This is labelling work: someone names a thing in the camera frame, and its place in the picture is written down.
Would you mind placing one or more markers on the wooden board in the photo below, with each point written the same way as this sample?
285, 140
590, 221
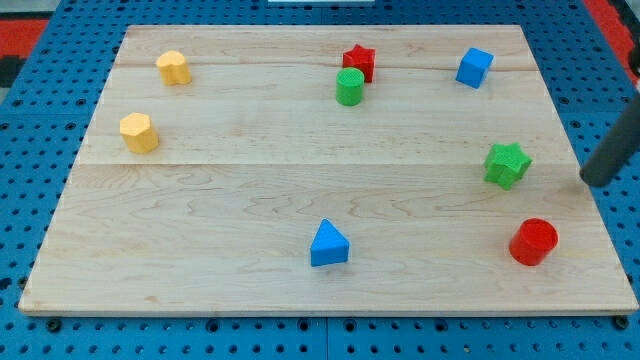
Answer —
255, 151

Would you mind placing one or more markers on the blue triangle block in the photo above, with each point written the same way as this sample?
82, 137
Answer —
329, 246

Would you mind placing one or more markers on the green cylinder block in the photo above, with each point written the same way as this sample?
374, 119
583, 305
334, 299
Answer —
349, 86

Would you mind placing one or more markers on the red star block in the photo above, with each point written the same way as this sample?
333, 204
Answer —
361, 58

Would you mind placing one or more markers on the yellow hexagon block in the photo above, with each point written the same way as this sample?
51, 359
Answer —
138, 133

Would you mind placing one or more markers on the green star block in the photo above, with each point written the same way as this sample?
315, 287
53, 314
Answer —
506, 164

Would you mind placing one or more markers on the blue cube block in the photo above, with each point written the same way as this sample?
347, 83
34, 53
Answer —
474, 67

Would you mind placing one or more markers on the red cylinder block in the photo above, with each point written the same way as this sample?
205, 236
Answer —
533, 241

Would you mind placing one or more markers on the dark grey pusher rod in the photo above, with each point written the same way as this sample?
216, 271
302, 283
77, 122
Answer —
615, 149

